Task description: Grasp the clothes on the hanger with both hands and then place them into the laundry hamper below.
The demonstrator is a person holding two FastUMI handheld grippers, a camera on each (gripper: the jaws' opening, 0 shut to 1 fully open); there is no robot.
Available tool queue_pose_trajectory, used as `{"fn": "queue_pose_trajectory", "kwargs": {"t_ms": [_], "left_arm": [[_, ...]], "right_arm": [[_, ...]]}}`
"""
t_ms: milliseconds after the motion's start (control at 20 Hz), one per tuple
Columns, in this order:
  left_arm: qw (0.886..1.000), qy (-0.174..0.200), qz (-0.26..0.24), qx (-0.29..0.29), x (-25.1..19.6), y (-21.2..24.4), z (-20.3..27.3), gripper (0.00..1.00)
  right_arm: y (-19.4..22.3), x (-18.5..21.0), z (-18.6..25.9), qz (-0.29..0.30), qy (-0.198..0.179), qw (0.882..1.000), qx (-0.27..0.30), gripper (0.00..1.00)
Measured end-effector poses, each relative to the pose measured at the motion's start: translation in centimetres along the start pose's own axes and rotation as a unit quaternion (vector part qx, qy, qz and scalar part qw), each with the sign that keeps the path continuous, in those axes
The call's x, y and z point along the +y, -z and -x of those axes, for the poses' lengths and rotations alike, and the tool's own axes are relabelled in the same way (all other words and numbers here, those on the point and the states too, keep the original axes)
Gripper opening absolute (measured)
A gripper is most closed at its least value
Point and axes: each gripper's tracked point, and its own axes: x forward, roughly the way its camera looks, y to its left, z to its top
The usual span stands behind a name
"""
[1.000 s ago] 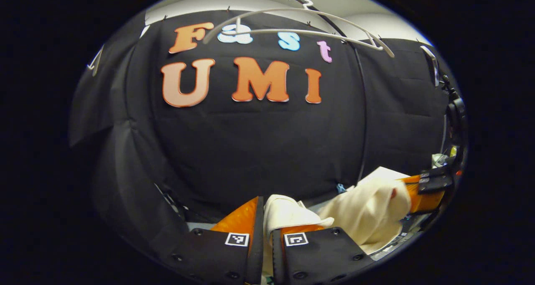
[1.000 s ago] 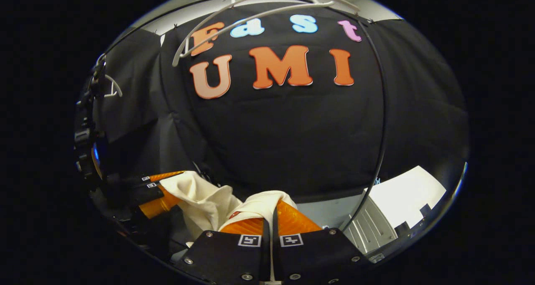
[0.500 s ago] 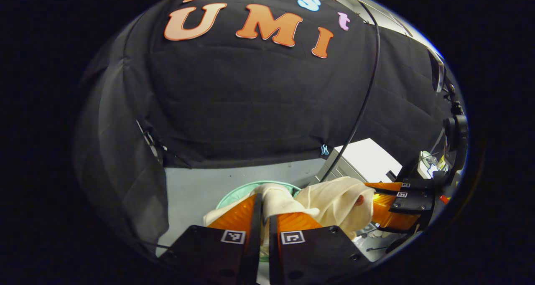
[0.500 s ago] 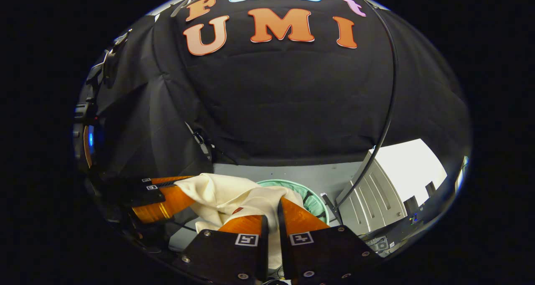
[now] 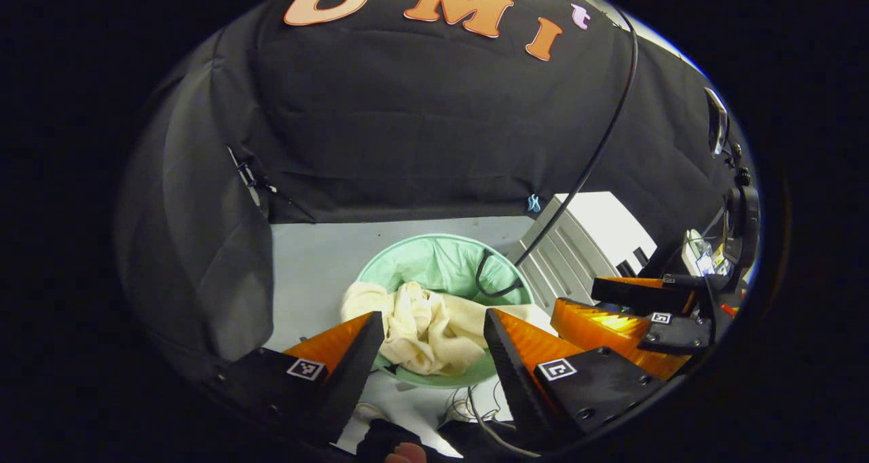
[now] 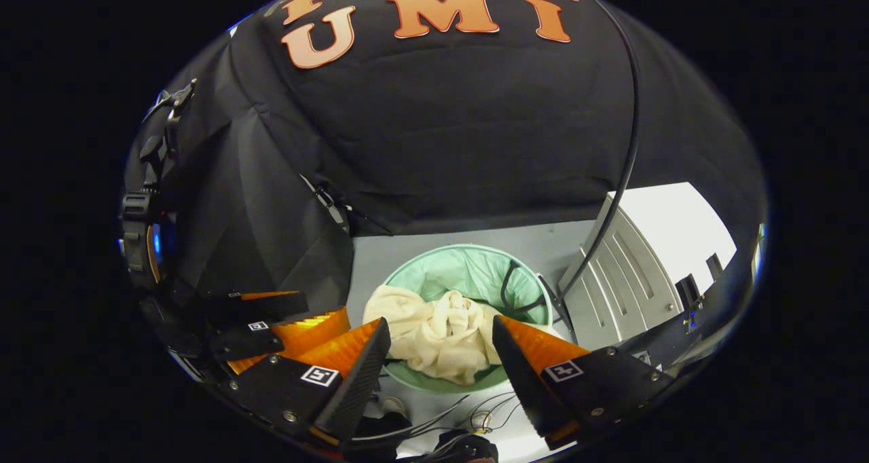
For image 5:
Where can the cream button shirt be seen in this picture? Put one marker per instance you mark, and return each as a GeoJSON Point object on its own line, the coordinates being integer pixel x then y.
{"type": "Point", "coordinates": [434, 327]}

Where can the black backdrop clamp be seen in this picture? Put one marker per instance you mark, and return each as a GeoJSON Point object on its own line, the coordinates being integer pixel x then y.
{"type": "Point", "coordinates": [254, 174]}

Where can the black clothes rack rod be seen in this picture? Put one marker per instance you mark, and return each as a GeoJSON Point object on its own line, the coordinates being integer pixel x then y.
{"type": "Point", "coordinates": [542, 233]}

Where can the dark cloth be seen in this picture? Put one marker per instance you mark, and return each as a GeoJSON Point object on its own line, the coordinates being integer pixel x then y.
{"type": "Point", "coordinates": [380, 436]}

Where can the grey framed screen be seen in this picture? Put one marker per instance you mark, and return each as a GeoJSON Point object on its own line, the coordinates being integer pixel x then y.
{"type": "Point", "coordinates": [716, 120]}

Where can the white electronic device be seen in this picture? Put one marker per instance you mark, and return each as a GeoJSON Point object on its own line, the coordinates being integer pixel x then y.
{"type": "Point", "coordinates": [699, 256]}

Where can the white plastic box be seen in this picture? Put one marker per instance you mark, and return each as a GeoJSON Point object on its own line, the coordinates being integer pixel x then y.
{"type": "Point", "coordinates": [604, 225]}

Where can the black backdrop cloth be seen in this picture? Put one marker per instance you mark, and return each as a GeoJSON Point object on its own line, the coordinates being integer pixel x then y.
{"type": "Point", "coordinates": [407, 123]}

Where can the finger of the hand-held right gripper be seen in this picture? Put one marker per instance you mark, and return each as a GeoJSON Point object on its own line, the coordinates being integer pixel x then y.
{"type": "Point", "coordinates": [638, 293]}
{"type": "Point", "coordinates": [611, 327]}

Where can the green laundry hamper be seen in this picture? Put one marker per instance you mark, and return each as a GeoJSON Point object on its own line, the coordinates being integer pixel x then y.
{"type": "Point", "coordinates": [441, 259]}

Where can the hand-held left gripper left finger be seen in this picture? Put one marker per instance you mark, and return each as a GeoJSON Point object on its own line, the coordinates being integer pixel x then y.
{"type": "Point", "coordinates": [349, 381]}

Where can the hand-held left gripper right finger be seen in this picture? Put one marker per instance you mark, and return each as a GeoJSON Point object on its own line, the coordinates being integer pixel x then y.
{"type": "Point", "coordinates": [512, 381]}

